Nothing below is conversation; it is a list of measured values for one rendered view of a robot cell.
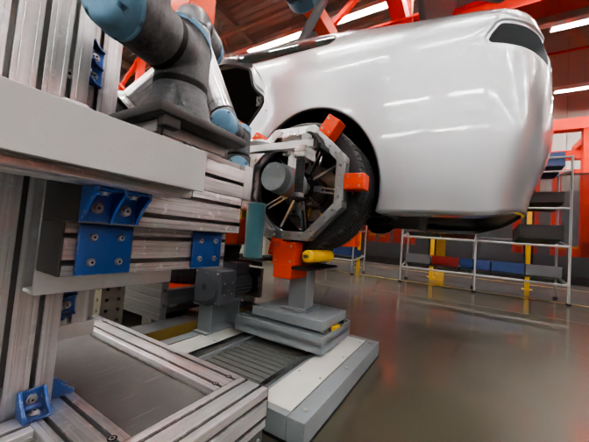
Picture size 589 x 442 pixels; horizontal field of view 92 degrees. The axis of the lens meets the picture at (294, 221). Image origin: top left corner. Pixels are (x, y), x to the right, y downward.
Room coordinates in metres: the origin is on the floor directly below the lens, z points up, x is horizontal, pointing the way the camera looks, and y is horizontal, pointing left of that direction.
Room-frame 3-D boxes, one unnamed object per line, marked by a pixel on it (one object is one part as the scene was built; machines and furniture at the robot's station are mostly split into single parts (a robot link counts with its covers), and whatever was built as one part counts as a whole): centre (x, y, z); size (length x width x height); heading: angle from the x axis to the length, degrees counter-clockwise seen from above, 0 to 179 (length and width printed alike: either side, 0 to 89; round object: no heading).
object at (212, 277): (1.58, 0.30, 0.26); 0.42 x 0.18 x 0.35; 149
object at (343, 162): (1.38, 0.02, 0.85); 0.54 x 0.07 x 0.54; 59
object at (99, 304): (1.31, 0.81, 0.21); 0.10 x 0.10 x 0.42; 59
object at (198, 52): (0.63, 0.28, 0.98); 0.13 x 0.12 x 0.14; 163
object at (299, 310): (1.53, -0.07, 0.32); 0.40 x 0.30 x 0.28; 59
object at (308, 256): (1.41, -0.13, 0.51); 0.29 x 0.06 x 0.06; 149
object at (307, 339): (1.55, -0.04, 0.13); 0.50 x 0.36 x 0.10; 59
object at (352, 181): (1.23, -0.25, 0.85); 0.09 x 0.08 x 0.07; 59
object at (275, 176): (1.32, 0.06, 0.85); 0.21 x 0.14 x 0.14; 149
